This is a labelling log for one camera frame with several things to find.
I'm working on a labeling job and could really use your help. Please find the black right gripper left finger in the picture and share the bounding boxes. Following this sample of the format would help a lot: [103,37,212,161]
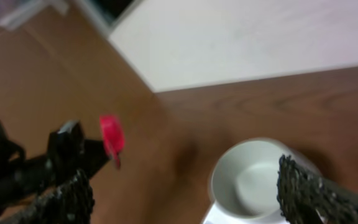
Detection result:
[0,169,94,224]

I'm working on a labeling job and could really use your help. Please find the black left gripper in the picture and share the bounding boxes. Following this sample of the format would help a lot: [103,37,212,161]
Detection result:
[0,121,109,216]

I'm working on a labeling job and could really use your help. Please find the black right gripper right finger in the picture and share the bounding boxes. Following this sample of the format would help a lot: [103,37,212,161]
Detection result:
[277,155,358,224]

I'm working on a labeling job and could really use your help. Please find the red measuring scoop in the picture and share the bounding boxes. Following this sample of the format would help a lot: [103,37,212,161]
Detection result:
[99,115,125,169]

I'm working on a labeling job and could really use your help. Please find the grey bowl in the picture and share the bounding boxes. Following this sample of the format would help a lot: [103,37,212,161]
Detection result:
[209,138,320,223]

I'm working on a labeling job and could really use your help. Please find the white kitchen scale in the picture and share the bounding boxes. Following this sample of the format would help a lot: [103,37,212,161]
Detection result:
[201,203,288,224]

